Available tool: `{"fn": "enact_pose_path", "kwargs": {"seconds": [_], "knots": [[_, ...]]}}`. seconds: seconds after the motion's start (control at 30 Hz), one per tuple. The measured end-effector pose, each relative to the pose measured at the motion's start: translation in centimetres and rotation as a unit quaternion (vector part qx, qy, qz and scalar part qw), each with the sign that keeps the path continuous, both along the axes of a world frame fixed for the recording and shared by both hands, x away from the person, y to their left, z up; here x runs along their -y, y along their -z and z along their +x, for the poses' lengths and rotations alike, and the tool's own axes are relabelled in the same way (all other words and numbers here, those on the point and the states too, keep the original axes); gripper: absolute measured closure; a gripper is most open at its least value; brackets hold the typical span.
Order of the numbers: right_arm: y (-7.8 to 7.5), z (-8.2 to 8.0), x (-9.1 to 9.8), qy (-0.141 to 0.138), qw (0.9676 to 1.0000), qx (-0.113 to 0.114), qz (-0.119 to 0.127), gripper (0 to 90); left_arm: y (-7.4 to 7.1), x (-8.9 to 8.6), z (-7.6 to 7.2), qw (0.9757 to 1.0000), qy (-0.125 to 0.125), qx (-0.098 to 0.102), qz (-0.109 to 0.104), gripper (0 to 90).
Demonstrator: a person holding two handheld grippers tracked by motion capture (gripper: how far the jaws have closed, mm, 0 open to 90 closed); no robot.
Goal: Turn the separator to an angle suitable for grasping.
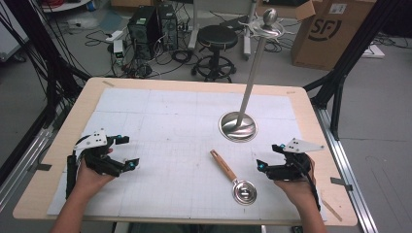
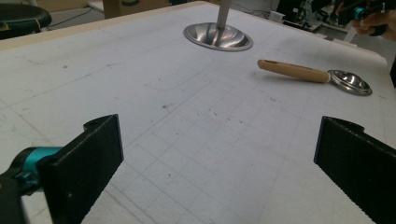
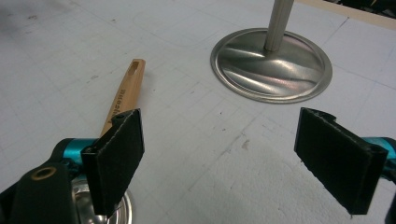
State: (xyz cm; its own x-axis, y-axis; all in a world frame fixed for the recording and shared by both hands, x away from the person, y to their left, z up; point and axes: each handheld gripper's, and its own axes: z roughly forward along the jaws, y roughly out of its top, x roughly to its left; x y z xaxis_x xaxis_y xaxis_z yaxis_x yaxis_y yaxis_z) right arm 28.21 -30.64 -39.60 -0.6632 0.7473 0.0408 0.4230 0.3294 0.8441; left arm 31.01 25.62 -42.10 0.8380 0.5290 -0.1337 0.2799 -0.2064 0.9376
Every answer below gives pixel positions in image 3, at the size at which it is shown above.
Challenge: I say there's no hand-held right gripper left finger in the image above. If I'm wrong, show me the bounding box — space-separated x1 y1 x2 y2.
62 107 146 217

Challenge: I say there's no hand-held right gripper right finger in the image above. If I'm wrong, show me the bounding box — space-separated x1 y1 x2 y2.
293 106 396 217

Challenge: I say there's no round metal stand base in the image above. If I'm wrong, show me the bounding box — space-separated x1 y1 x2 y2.
209 0 333 105

